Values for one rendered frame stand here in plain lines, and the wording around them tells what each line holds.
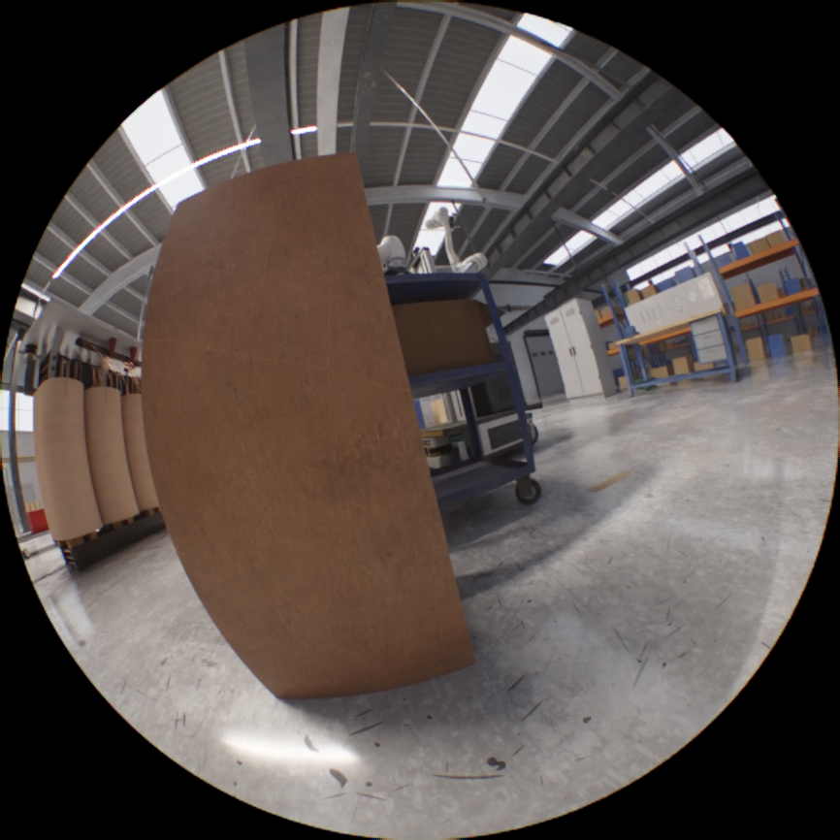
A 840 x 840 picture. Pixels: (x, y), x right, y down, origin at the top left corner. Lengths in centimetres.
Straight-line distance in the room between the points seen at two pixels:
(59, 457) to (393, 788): 204
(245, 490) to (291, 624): 19
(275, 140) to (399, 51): 602
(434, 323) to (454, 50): 1003
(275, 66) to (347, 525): 447
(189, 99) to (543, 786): 1110
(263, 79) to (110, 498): 456
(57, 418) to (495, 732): 223
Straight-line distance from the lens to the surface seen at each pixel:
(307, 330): 30
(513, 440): 181
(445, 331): 93
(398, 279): 91
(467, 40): 1053
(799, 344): 757
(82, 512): 207
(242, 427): 30
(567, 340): 549
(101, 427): 229
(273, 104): 453
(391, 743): 46
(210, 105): 1053
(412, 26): 991
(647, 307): 486
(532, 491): 100
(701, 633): 55
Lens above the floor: 41
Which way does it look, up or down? level
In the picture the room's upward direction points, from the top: 13 degrees counter-clockwise
